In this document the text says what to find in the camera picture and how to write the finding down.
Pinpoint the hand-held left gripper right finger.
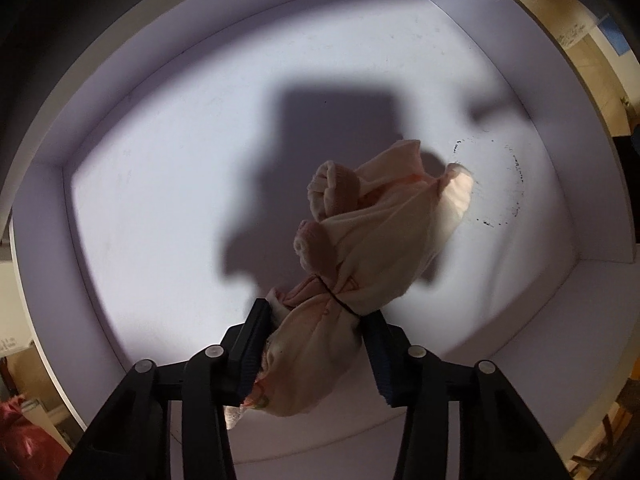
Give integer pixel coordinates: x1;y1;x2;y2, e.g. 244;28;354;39
360;312;573;480

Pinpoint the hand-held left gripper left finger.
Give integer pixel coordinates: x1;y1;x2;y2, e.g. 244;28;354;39
57;298;274;480

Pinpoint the white floral print drawer front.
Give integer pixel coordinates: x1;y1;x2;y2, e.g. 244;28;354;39
0;255;37;361
542;0;603;52

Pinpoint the white drawer with lavender inside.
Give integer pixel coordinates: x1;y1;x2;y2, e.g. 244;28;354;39
7;0;637;468

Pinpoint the pink sock bundle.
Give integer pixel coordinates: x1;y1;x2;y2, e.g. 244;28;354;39
225;138;475;431

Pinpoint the pink red cloth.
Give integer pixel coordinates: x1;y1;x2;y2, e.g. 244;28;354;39
0;394;72;480

